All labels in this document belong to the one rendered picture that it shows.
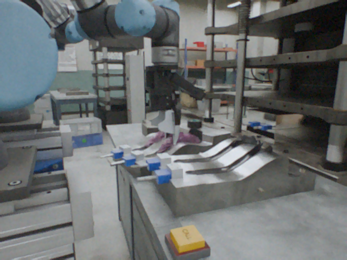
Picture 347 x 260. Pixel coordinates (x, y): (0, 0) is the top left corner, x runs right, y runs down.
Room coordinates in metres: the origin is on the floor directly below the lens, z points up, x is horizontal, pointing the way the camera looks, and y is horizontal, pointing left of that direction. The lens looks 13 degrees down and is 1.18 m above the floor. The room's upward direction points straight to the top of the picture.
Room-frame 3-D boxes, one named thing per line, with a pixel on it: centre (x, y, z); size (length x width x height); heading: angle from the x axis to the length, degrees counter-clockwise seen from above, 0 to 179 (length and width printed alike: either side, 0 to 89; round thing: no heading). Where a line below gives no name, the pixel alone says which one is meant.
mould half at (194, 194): (0.82, -0.20, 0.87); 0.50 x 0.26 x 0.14; 110
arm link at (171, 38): (0.69, 0.03, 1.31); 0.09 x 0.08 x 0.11; 152
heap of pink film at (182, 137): (1.12, 0.00, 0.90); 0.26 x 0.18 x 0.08; 127
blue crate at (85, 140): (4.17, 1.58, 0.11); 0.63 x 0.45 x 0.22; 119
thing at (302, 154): (1.68, -0.82, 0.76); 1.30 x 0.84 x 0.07; 20
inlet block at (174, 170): (0.69, 0.04, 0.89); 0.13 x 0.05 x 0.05; 110
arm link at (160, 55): (0.69, 0.02, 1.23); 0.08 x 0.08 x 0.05
